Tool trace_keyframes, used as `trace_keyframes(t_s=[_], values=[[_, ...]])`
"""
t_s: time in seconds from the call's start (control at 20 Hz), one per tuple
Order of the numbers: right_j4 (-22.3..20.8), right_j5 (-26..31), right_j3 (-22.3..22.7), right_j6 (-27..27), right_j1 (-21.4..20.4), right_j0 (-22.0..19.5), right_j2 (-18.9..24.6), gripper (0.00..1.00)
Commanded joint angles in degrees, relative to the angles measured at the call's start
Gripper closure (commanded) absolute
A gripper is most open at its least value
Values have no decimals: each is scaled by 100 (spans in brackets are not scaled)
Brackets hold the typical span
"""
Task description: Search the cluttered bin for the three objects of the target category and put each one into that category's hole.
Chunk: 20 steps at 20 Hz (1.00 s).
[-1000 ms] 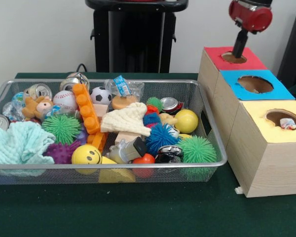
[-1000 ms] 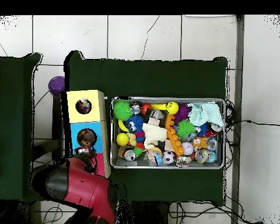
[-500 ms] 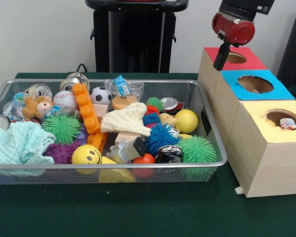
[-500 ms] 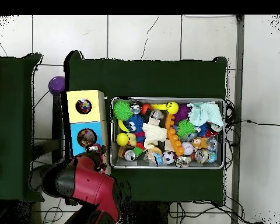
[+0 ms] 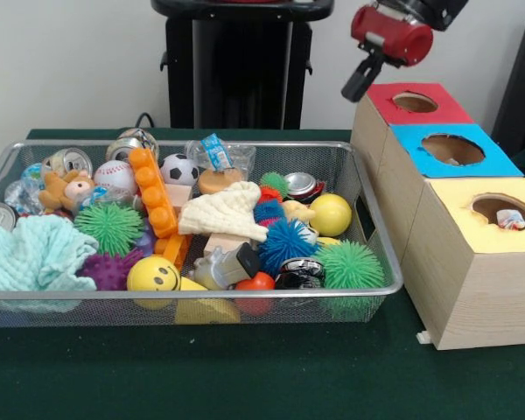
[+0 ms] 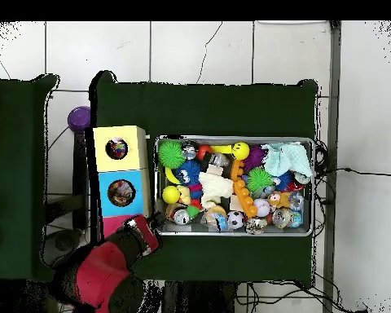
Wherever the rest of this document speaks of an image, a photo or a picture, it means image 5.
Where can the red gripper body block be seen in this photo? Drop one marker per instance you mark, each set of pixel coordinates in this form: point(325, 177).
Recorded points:
point(398, 37)

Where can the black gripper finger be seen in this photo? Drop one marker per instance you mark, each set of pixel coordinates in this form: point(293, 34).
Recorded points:
point(369, 81)
point(359, 75)

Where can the colourful dotted cloth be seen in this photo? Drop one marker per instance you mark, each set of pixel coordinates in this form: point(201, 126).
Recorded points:
point(512, 219)

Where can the wooden box with three holes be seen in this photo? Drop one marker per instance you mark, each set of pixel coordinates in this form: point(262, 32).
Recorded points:
point(477, 297)

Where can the plain yellow ball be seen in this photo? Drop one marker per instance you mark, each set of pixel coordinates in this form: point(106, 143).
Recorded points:
point(330, 214)

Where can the blue spiky rubber ball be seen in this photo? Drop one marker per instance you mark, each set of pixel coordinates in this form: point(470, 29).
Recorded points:
point(289, 240)

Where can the green spiky rubber ball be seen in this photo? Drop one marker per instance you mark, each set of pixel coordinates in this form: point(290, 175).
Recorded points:
point(108, 228)
point(352, 264)

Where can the cream fluffy cloth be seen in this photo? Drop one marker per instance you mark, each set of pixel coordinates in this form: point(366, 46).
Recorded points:
point(227, 214)

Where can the black and white soccer ball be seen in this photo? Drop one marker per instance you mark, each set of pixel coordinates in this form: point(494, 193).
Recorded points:
point(179, 168)

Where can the orange plastic block toy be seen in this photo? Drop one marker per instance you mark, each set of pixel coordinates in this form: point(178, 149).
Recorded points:
point(154, 192)

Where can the small white plastic piece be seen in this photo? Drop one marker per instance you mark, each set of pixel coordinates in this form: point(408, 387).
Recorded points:
point(422, 337)

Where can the white baseball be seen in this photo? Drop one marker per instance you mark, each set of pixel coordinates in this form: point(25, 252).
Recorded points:
point(115, 176)

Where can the yellow smiley face ball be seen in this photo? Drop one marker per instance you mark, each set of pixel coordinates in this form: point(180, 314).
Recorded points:
point(153, 275)

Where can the brown teddy bear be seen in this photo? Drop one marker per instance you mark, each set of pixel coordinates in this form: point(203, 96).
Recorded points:
point(61, 190)

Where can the dark green table cloth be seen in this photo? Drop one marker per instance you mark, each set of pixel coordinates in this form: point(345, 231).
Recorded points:
point(245, 376)

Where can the mint green knitted cloth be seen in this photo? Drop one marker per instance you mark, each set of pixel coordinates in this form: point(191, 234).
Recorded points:
point(30, 254)

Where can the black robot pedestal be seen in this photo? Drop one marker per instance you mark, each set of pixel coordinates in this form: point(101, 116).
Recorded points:
point(245, 65)

